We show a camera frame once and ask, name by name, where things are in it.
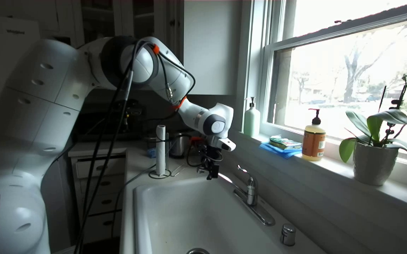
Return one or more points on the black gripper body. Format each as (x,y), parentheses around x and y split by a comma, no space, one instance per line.
(212,156)

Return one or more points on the chrome faucet spout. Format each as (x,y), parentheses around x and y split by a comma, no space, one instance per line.
(232,180)

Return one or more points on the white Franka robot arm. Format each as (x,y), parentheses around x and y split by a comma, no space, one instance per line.
(34,118)

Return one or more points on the metal kettle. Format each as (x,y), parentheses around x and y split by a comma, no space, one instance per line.
(177,146)

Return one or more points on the white kitchen sink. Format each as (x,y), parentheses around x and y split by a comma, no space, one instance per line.
(190,217)

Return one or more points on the white paper towel holder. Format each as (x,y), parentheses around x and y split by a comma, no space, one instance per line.
(160,150)

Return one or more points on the green soap pump bottle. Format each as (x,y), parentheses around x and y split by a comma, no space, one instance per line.
(252,122)

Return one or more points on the beige dish sponge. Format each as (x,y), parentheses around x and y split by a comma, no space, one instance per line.
(284,142)

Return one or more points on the metal sink drain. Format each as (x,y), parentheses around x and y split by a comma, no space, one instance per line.
(198,252)

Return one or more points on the chrome sink hole cap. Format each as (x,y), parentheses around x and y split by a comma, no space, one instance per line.
(287,235)

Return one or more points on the orange soap pump bottle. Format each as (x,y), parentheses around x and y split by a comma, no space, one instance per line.
(314,142)

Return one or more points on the white drawer cabinet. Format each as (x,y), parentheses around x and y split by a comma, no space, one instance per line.
(102,188)

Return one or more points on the glass door cabinet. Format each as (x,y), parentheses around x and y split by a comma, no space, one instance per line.
(133,19)

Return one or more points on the potted orchid in white pot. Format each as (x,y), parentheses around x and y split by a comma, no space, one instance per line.
(375,163)

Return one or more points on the white sash window frame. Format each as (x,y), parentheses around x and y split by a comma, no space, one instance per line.
(265,71)

